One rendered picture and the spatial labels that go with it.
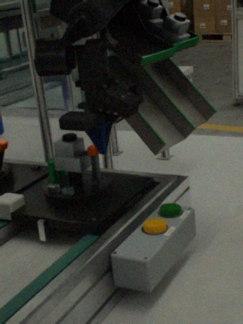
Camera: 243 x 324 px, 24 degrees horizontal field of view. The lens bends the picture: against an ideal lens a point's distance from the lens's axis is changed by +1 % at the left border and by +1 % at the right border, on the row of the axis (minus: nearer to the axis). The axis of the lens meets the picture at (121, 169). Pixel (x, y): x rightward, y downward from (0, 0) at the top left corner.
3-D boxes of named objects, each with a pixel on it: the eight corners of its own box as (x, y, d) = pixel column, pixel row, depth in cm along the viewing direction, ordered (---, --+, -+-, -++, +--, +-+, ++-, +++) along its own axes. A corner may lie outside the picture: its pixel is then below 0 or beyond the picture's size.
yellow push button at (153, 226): (170, 229, 100) (169, 219, 99) (160, 239, 97) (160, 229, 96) (150, 226, 102) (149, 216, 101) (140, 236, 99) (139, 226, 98)
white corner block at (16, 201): (27, 212, 114) (24, 194, 112) (13, 222, 110) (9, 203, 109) (9, 210, 116) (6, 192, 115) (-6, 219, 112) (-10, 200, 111)
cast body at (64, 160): (92, 165, 114) (88, 132, 112) (81, 173, 110) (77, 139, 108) (58, 162, 118) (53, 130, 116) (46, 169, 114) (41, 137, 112)
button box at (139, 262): (197, 236, 108) (194, 206, 106) (150, 294, 91) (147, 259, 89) (163, 231, 111) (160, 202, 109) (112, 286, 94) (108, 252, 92)
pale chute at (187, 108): (207, 121, 149) (217, 111, 146) (180, 136, 140) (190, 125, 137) (140, 45, 154) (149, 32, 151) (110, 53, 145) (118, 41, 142)
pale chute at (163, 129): (185, 139, 137) (196, 128, 134) (155, 156, 127) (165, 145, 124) (114, 55, 142) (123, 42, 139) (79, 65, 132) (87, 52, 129)
